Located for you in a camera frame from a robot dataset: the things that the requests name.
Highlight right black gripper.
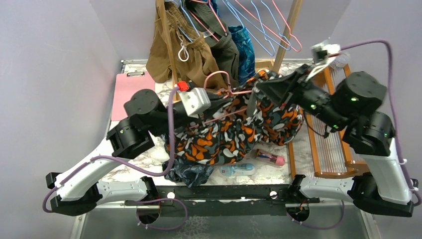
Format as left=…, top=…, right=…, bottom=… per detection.
left=255, top=63, right=348, bottom=130

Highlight orange camouflage shorts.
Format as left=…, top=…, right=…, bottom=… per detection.
left=174, top=70, right=304, bottom=165

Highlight pink wire hanger taken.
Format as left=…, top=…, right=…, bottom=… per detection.
left=178, top=70, right=253, bottom=118

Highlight dark leaf print shorts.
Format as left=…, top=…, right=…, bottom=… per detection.
left=164, top=160, right=214, bottom=188

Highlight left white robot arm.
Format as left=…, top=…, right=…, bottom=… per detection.
left=42, top=87, right=228, bottom=216

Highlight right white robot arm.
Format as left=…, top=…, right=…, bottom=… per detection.
left=256, top=64, right=418, bottom=218

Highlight brown hanging shorts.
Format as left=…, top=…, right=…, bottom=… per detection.
left=146, top=0, right=227, bottom=90

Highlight blue patterned hanging shorts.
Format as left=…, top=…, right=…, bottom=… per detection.
left=228, top=25, right=255, bottom=85

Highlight dark green hanging shorts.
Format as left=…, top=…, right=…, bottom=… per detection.
left=182, top=0, right=239, bottom=86

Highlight clear blue plastic package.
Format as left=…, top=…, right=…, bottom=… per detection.
left=219, top=163, right=256, bottom=177

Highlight pink cylindrical bottle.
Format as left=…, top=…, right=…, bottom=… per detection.
left=253, top=149, right=286, bottom=166

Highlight wooden weaving loom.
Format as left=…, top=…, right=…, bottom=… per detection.
left=287, top=59, right=371, bottom=179

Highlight wooden clothes rack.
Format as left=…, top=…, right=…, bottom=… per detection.
left=155, top=0, right=304, bottom=102

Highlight pink clipboard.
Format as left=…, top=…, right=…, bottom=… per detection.
left=111, top=71, right=155, bottom=121

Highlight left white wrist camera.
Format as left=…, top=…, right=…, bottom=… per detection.
left=176, top=81, right=211, bottom=117

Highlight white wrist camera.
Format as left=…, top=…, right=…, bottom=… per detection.
left=305, top=41, right=341, bottom=82
left=176, top=81, right=211, bottom=117

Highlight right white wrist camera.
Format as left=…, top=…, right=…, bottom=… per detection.
left=305, top=41, right=341, bottom=82

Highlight pink wire hanger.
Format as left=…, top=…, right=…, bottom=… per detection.
left=189, top=0, right=303, bottom=53

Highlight blue wire hanger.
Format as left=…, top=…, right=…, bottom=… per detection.
left=165, top=0, right=292, bottom=57

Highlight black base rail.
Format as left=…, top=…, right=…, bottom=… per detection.
left=144, top=184, right=319, bottom=217

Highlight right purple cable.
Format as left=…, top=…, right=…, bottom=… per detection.
left=287, top=39, right=422, bottom=231

